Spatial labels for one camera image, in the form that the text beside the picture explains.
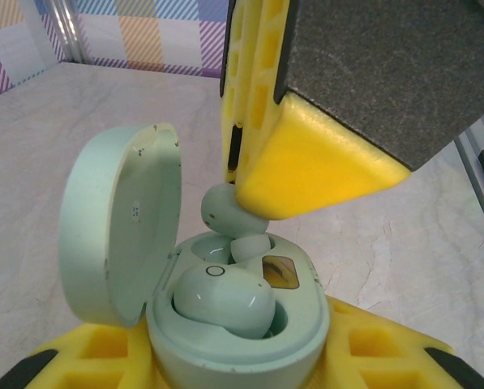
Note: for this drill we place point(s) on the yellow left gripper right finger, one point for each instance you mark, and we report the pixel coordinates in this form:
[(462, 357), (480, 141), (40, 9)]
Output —
[(379, 356)]

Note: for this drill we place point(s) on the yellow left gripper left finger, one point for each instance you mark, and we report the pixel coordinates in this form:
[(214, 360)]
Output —
[(87, 356)]

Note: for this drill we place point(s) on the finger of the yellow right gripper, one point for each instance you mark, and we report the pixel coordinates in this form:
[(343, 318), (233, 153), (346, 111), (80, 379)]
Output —
[(235, 81), (367, 81)]

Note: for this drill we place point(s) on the mint green earbud charging case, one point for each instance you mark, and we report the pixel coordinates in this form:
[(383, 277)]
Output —
[(104, 223)]

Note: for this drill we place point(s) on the aluminium frame post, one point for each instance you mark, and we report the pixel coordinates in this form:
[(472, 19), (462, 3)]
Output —
[(65, 32)]

